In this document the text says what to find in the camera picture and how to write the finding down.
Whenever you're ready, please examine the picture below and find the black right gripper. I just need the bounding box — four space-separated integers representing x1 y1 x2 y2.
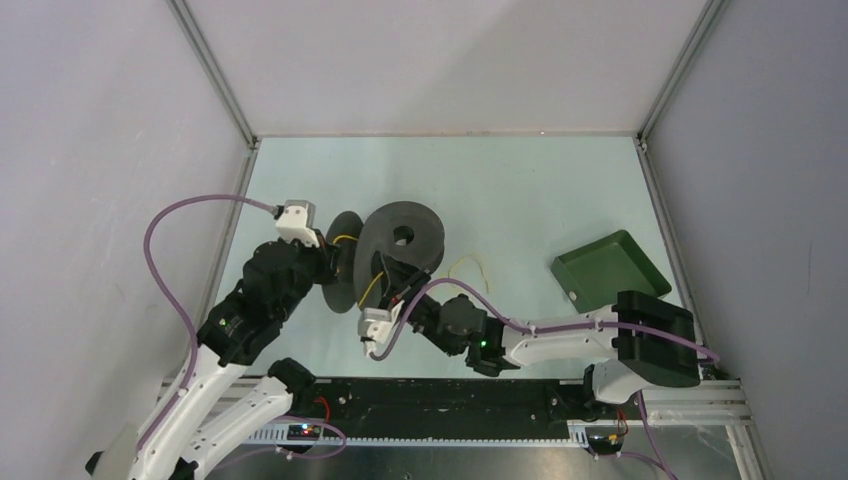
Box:
381 250 458 356

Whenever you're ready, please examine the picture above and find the green tray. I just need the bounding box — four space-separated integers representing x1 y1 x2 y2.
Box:
550 230 672 313

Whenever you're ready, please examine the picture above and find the white slotted cable duct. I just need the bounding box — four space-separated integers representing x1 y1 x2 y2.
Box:
243 423 589 448

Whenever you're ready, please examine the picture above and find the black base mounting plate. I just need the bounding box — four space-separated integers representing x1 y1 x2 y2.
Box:
251 377 647 440

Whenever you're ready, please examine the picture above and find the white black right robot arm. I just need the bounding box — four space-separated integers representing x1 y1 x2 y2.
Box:
358 267 707 418

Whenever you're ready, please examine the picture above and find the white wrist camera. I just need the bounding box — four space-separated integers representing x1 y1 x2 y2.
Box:
357 300 405 357
275 200 319 248

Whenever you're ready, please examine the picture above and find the left aluminium frame post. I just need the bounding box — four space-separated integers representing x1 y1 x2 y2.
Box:
167 0 259 150

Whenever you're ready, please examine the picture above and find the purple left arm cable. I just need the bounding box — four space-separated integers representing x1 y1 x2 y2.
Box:
132 193 280 458

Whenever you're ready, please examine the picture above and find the right aluminium frame post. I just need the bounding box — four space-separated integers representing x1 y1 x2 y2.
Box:
636 0 730 151

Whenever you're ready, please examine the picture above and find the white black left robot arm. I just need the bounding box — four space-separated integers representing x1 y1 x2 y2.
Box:
85 239 341 479

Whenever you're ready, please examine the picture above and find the aluminium frame post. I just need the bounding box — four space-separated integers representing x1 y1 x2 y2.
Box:
167 0 259 150
636 0 730 151

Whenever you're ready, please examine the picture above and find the dark grey spool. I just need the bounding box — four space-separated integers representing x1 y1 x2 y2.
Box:
374 201 445 273
322 201 404 313

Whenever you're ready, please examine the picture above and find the yellow wire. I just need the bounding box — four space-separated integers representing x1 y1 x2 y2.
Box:
331 233 493 310

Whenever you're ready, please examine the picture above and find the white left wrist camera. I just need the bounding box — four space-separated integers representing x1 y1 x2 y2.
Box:
275 200 319 248

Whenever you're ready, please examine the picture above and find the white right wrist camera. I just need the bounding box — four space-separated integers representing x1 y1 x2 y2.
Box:
357 300 405 357

